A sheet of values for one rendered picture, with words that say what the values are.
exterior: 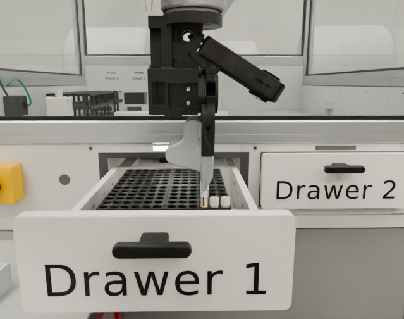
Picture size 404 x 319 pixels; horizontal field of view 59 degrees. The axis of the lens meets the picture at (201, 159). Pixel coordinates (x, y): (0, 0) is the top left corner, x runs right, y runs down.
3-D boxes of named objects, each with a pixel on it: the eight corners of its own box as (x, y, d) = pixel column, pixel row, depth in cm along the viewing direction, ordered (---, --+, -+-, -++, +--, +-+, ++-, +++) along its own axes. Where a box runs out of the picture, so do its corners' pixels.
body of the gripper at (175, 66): (155, 114, 49) (153, 20, 46) (219, 114, 49) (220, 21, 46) (148, 121, 41) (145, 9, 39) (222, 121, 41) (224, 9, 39)
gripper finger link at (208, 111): (198, 152, 46) (199, 83, 44) (212, 152, 46) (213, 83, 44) (199, 158, 41) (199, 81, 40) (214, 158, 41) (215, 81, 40)
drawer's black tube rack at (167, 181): (230, 253, 48) (231, 207, 47) (98, 254, 48) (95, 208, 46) (219, 200, 70) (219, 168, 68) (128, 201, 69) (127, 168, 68)
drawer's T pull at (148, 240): (191, 259, 34) (191, 245, 33) (111, 259, 33) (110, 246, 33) (191, 242, 37) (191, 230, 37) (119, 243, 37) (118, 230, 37)
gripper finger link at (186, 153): (167, 189, 46) (165, 118, 45) (212, 189, 46) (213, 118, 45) (164, 195, 43) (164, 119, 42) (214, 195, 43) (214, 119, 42)
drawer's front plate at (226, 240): (291, 310, 39) (296, 214, 37) (22, 313, 38) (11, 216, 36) (287, 300, 41) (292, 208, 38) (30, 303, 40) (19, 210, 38)
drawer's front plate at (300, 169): (407, 208, 71) (414, 153, 69) (261, 209, 70) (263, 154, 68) (402, 205, 72) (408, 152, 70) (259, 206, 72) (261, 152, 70)
